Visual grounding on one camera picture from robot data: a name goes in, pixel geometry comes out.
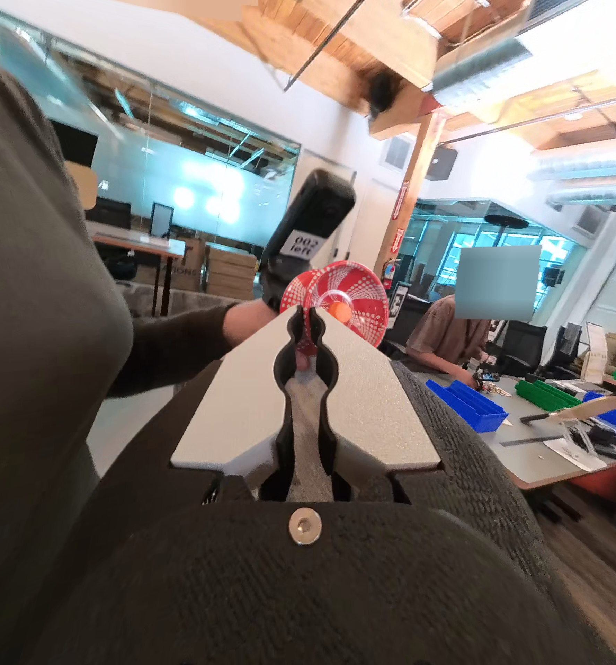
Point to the large blue parts bin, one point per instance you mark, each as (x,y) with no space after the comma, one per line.
(469,405)

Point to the wooden post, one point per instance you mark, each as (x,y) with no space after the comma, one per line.
(412,187)

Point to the black white marker sign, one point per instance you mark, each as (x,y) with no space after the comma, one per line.
(397,301)

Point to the large cardboard box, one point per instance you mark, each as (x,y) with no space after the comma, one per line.
(186,268)

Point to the silver spiral air duct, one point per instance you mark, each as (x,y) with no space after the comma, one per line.
(588,177)

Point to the grey work table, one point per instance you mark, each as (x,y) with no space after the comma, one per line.
(536,457)

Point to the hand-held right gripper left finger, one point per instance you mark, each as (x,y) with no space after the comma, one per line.
(235,416)

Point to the tan chair back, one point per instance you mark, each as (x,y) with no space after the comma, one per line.
(81,185)

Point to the red white yo-yo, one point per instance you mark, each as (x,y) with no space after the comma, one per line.
(355,291)

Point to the long wooden desk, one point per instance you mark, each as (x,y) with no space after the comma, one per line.
(142,241)

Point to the person's left forearm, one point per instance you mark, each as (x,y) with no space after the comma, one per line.
(173,348)

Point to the black wall speaker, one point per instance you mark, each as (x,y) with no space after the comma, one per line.
(441,163)

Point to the black floor lamp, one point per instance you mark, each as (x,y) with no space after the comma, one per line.
(506,221)

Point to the red fire extinguisher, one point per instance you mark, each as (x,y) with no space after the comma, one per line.
(389,272)

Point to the person's left hand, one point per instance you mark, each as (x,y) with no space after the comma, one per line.
(246,322)

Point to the red wall sign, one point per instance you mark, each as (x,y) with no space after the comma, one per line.
(400,200)

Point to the black office chair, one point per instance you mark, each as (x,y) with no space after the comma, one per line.
(521,348)

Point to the small black monitor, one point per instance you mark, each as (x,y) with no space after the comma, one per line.
(161,219)

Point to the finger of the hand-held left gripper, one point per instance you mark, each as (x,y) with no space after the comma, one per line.
(308,426)

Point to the white desk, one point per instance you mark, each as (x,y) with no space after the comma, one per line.
(126,431)

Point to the white tilted stand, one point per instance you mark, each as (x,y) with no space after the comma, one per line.
(588,416)

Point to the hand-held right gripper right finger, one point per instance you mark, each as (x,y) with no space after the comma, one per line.
(381,416)

